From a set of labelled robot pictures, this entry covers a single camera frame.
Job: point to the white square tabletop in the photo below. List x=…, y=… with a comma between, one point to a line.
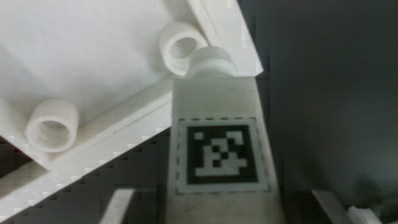
x=93, y=51

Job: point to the white U-shaped fence frame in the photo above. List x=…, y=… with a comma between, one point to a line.
x=109, y=136

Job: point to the white leg being assembled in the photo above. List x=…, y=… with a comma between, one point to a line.
x=223, y=190

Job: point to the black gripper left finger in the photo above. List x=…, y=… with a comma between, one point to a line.
x=131, y=207

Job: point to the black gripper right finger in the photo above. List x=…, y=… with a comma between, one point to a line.
x=340, y=214

